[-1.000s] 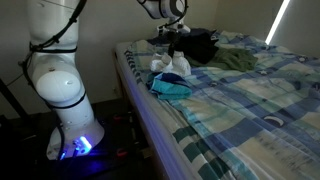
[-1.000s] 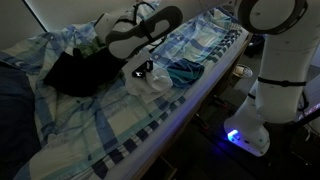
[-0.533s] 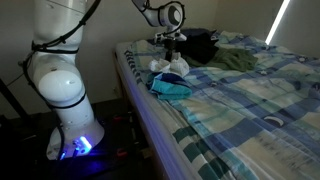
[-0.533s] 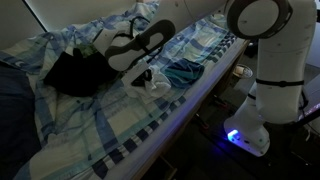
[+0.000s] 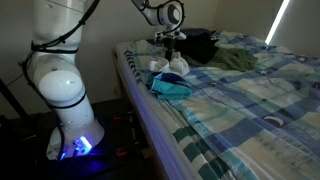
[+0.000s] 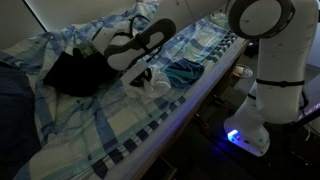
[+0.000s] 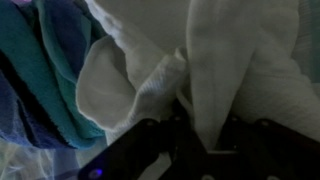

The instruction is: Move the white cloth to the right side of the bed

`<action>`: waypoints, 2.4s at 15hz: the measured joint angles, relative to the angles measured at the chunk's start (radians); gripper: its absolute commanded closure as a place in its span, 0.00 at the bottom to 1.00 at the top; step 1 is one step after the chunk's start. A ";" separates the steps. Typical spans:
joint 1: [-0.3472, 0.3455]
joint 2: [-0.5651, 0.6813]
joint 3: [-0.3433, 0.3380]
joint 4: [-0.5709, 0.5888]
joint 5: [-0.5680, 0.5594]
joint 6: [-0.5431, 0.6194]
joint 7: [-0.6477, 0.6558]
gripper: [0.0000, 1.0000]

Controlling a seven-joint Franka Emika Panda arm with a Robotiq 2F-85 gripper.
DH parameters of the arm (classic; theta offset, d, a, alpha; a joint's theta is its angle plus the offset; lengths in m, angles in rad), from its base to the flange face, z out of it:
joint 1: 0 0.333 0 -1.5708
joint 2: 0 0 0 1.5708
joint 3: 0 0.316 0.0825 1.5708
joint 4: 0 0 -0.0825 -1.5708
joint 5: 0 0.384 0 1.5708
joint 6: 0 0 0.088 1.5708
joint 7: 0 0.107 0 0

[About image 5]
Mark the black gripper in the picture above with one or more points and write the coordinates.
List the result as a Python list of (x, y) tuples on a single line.
[(172, 43)]

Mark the white cloth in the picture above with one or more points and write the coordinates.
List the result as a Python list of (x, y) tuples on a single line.
[(176, 66)]

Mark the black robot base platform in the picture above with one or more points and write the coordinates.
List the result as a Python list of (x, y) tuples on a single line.
[(100, 163)]

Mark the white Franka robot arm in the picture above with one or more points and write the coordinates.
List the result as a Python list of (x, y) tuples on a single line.
[(63, 90)]

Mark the black cloth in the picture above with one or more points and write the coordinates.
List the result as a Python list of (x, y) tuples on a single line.
[(200, 48)]

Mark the teal and blue cloth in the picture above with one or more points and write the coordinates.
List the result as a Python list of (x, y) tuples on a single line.
[(170, 89)]

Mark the olive green cloth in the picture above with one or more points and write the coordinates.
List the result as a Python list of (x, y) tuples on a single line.
[(233, 60)]

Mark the blue plaid bedsheet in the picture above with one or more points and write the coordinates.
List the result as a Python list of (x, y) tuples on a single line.
[(250, 110)]

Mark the black stand leg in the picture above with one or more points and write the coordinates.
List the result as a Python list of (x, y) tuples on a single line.
[(11, 100)]

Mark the bed mattress with frame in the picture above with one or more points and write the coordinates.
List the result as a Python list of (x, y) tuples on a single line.
[(153, 126)]

